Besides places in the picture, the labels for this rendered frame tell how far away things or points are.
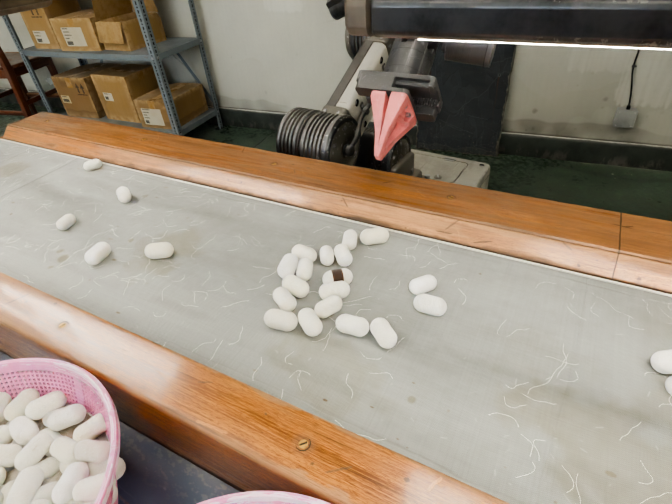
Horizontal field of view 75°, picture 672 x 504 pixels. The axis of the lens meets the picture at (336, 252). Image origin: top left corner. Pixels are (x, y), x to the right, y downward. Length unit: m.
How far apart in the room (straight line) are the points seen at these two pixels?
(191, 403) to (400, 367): 0.19
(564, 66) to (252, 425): 2.25
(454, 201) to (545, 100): 1.89
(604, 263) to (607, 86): 1.94
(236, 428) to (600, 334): 0.36
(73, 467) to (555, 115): 2.38
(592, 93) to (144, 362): 2.30
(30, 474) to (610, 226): 0.65
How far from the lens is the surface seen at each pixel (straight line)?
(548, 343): 0.49
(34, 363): 0.52
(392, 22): 0.23
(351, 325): 0.45
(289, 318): 0.46
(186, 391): 0.43
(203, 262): 0.60
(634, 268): 0.59
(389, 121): 0.56
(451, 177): 1.30
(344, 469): 0.36
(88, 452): 0.46
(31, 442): 0.49
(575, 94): 2.48
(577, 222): 0.62
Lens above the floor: 1.09
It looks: 38 degrees down
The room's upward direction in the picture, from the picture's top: 5 degrees counter-clockwise
